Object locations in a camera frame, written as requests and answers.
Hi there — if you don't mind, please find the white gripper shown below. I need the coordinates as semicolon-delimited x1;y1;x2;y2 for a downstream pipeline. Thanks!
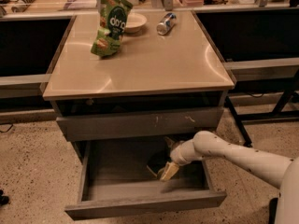
160;136;200;182

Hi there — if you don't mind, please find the green and yellow sponge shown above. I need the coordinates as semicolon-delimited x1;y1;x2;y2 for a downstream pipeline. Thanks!
147;160;166;179

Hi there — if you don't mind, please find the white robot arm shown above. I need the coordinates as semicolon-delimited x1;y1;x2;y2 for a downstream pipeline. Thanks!
160;131;299;224

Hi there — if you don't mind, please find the open middle drawer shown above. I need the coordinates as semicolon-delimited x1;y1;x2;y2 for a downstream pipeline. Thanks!
65;136;226;220

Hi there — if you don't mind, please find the grey drawer cabinet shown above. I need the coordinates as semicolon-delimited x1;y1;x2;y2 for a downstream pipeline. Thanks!
43;11;235;158

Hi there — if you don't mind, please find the top grey drawer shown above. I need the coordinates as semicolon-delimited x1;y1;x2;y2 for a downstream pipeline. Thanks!
57;107;223;142

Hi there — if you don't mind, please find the silver blue soda can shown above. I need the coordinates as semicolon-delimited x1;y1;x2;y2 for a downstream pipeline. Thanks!
156;12;177;35

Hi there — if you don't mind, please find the green snack bag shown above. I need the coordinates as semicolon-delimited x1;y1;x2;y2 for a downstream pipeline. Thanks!
91;0;133;57

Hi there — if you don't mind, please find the black object on floor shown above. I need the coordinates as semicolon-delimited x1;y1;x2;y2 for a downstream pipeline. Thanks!
0;189;9;205

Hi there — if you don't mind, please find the black table leg frame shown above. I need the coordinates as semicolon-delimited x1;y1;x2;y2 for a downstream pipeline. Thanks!
224;74;299;147

